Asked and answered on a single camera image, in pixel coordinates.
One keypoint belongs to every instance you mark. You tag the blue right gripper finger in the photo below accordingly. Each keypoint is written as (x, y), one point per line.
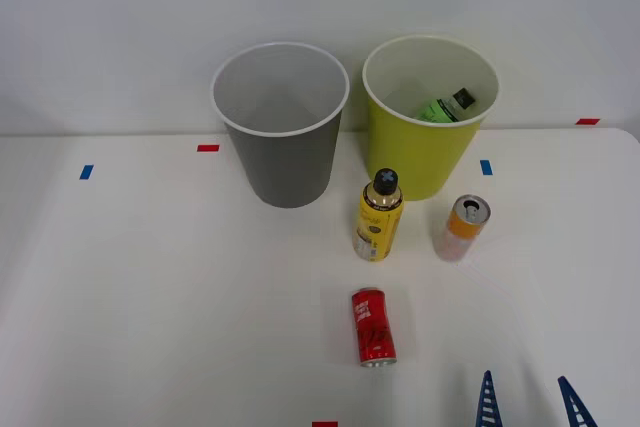
(577, 409)
(488, 404)

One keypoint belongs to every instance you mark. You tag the orange and white drink can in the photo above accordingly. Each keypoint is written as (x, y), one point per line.
(462, 232)

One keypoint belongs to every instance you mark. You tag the red drink can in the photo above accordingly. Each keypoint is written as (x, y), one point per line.
(372, 327)

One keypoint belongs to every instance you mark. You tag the yellow label plastic bottle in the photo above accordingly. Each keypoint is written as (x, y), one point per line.
(378, 224)

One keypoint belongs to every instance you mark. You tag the yellow-green plastic waste bin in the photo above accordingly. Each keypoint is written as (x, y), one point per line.
(420, 157)

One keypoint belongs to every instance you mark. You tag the green label plastic bottle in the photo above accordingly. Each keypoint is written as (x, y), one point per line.
(442, 108)

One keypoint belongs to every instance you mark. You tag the grey plastic waste bin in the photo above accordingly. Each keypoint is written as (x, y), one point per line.
(285, 167)

